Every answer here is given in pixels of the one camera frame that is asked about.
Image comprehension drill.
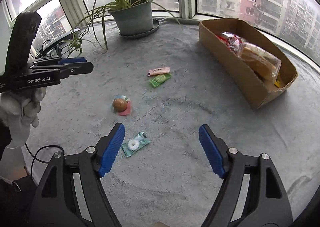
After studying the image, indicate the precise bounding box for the mint ring candy packet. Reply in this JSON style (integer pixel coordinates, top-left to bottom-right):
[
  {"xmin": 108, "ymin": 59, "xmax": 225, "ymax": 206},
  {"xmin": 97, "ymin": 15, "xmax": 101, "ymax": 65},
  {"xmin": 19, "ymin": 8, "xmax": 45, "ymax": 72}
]
[{"xmin": 121, "ymin": 132, "xmax": 151, "ymax": 158}]

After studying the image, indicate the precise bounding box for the round chocolate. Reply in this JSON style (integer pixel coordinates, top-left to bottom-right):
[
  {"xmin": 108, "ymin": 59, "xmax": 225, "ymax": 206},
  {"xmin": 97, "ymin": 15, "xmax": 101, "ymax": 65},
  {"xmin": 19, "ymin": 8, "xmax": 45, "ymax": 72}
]
[{"xmin": 111, "ymin": 95, "xmax": 132, "ymax": 116}]

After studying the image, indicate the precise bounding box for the yellow candy packet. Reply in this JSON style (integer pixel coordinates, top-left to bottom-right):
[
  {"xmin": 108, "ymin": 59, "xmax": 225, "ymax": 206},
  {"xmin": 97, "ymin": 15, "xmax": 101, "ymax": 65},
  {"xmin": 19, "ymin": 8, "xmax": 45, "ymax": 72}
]
[{"xmin": 274, "ymin": 78, "xmax": 281, "ymax": 88}]

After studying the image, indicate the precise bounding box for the bread loaf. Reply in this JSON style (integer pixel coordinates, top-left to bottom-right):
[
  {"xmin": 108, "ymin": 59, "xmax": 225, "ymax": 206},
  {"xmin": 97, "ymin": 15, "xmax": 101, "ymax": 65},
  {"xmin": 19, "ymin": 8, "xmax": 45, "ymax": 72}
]
[{"xmin": 236, "ymin": 43, "xmax": 281, "ymax": 84}]

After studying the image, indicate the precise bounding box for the red clear snack bag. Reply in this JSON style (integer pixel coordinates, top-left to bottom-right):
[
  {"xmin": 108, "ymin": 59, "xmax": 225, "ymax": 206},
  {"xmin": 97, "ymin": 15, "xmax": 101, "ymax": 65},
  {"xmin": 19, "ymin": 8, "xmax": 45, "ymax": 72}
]
[{"xmin": 217, "ymin": 31, "xmax": 247, "ymax": 53}]

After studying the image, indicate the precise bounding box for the white gloved left hand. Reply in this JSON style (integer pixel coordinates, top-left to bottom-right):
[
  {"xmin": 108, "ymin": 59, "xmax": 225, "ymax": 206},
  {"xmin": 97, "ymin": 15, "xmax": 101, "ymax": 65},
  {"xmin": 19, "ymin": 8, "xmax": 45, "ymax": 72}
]
[{"xmin": 1, "ymin": 87, "xmax": 47, "ymax": 150}]

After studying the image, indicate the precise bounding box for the small spider plantlet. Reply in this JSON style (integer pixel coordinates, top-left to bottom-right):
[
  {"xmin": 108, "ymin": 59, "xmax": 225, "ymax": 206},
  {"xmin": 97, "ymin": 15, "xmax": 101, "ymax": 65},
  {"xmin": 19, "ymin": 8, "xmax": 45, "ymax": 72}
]
[{"xmin": 61, "ymin": 29, "xmax": 95, "ymax": 58}]

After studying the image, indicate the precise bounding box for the spider plant in green pot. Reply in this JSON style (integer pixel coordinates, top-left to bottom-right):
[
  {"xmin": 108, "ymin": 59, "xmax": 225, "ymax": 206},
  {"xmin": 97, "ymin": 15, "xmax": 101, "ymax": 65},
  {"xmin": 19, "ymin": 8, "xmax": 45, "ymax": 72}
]
[{"xmin": 72, "ymin": 0, "xmax": 180, "ymax": 50}]

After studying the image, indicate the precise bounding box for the pink candy packet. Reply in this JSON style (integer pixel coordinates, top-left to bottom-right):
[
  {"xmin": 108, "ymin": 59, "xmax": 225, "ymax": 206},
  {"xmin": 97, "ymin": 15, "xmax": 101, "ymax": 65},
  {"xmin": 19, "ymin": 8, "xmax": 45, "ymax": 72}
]
[{"xmin": 147, "ymin": 66, "xmax": 170, "ymax": 77}]

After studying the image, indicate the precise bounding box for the brown cardboard box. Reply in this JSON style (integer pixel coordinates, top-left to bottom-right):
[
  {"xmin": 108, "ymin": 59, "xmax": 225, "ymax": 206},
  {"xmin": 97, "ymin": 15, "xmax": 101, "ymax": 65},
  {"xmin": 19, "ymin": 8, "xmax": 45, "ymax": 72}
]
[{"xmin": 198, "ymin": 18, "xmax": 299, "ymax": 110}]

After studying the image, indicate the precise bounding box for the green candy packet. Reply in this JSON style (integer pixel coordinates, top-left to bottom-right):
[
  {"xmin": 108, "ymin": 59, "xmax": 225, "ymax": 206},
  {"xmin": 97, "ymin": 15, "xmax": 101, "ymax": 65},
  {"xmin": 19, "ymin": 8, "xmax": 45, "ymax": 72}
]
[{"xmin": 150, "ymin": 73, "xmax": 171, "ymax": 88}]

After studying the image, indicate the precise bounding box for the grey blanket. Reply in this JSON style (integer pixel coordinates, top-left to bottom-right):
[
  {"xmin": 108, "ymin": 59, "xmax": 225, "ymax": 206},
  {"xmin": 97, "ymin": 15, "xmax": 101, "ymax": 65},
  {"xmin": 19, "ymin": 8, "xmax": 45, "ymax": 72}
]
[{"xmin": 22, "ymin": 22, "xmax": 319, "ymax": 226}]

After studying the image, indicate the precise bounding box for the green pot saucer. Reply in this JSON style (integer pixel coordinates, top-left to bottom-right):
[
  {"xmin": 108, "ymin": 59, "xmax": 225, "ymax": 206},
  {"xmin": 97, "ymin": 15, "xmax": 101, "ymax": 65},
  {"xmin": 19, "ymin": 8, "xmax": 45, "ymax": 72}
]
[{"xmin": 120, "ymin": 18, "xmax": 160, "ymax": 39}]

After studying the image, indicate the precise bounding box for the black cable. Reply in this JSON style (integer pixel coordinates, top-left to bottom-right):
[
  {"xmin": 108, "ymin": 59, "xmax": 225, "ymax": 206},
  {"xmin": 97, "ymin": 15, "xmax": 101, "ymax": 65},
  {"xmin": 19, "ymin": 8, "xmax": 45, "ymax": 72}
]
[{"xmin": 24, "ymin": 142, "xmax": 65, "ymax": 177}]

